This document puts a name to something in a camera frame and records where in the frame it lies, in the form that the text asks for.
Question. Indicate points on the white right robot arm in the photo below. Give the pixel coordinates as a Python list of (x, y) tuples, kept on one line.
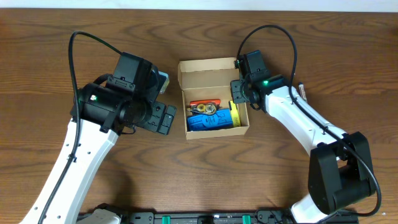
[(340, 171)]

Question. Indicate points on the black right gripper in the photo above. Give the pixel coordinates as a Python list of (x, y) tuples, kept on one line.
[(236, 96)]

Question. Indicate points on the orange stapler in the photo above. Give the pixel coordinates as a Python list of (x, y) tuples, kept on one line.
[(198, 102)]

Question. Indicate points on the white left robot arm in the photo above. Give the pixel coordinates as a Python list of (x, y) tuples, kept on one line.
[(124, 99)]

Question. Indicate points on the blue plastic staple remover block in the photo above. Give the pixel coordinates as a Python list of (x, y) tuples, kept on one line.
[(221, 119)]

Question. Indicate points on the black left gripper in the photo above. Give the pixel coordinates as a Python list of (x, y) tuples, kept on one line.
[(152, 123)]

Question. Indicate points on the yellow highlighter pen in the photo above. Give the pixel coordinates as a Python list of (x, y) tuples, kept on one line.
[(234, 112)]

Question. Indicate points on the blue whiteboard marker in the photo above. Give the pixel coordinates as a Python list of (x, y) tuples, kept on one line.
[(302, 91)]

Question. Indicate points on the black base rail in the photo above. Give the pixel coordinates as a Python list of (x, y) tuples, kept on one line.
[(202, 217)]

